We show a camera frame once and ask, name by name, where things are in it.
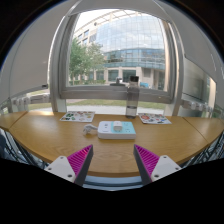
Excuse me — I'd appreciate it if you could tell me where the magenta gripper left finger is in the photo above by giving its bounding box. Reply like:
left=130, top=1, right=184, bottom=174
left=46, top=145, right=93, bottom=186

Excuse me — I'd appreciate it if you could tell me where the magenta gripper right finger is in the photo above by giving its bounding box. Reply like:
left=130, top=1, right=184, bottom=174
left=133, top=145, right=181, bottom=185

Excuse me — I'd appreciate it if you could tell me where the white charger plug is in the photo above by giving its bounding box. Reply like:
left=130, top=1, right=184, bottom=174
left=113, top=121, right=122, bottom=131

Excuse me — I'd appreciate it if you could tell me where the white power strip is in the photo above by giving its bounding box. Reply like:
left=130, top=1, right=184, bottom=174
left=98, top=121, right=136, bottom=140

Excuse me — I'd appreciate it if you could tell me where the right sticker sheet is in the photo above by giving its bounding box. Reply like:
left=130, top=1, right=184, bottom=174
left=138, top=113, right=170, bottom=124

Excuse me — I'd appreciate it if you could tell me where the sticker sheet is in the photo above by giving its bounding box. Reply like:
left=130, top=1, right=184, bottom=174
left=138, top=113, right=170, bottom=124
left=61, top=111, right=95, bottom=122

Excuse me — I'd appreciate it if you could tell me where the left sticker sheet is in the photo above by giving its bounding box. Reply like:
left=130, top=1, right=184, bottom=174
left=61, top=111, right=95, bottom=122

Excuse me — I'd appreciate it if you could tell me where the clear water bottle black cap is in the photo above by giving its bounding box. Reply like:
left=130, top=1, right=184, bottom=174
left=126, top=76, right=139, bottom=119

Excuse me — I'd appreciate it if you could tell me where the grey window frame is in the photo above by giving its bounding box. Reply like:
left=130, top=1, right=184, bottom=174
left=49, top=0, right=183, bottom=116

